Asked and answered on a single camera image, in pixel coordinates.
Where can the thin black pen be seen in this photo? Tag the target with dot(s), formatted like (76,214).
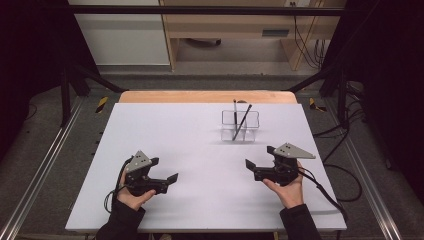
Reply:
(243,120)

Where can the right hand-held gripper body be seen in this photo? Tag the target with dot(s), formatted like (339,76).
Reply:
(283,171)

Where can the yellow black tape marker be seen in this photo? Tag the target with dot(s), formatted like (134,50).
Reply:
(313,104)
(101,104)

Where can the person's right hand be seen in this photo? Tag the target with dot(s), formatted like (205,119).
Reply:
(291,196)

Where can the clear acrylic organizer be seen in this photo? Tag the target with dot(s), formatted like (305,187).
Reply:
(250,133)

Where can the beige wooden desk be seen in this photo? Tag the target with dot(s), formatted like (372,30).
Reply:
(226,25)

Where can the white cabinet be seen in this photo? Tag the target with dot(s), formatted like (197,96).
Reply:
(123,40)

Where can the black metal crossbar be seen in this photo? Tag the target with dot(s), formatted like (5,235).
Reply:
(200,10)

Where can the person's left hand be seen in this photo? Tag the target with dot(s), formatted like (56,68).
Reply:
(131,201)

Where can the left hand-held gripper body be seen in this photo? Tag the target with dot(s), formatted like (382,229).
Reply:
(138,180)

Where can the black metal stand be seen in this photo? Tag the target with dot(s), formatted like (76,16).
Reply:
(342,100)
(65,93)

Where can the black curtain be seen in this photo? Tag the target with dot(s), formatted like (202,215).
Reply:
(393,66)
(26,50)

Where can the light wooden table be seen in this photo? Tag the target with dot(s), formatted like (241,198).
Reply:
(183,96)

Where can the aluminium floor rail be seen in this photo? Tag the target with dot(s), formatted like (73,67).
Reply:
(371,186)
(31,186)

